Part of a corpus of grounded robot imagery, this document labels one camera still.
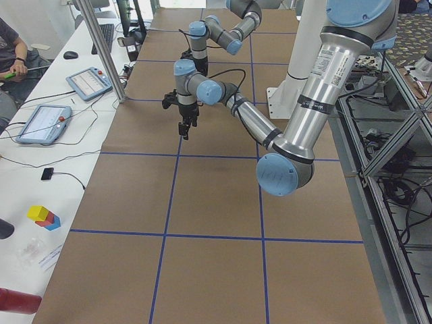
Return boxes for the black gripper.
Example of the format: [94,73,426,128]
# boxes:
[192,57,209,76]
[178,103,199,140]

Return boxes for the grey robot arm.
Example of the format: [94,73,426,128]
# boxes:
[162,1,399,196]
[181,1,262,76]

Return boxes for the black keyboard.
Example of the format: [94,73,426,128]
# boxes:
[99,24,115,53]

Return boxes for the blue teach pendant far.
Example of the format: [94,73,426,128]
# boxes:
[65,67,112,101]

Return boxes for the blue teach pendant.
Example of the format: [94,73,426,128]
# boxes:
[16,105,72,144]
[65,67,112,101]

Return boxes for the black computer mouse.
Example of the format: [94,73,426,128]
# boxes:
[63,51,79,60]

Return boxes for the blue teach pendant near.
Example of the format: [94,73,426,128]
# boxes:
[16,105,72,144]

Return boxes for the small black puck device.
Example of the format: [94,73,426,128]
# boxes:
[40,167,54,181]

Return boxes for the yellow red blue blocks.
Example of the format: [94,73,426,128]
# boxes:
[27,205,61,231]

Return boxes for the seated person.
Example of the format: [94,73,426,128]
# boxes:
[0,16,51,132]

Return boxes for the black cylinder object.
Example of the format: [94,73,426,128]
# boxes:
[0,219,15,240]

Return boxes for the red cylinder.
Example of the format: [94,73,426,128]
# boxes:
[1,288,42,315]

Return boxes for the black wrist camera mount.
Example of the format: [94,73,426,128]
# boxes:
[162,89,179,109]

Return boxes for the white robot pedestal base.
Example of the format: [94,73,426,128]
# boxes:
[267,0,327,119]

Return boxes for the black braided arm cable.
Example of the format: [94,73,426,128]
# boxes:
[205,68,267,149]

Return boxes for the aluminium frame post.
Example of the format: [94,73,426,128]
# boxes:
[76,0,126,103]

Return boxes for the aluminium side frame rail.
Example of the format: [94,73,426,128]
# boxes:
[337,50,432,324]

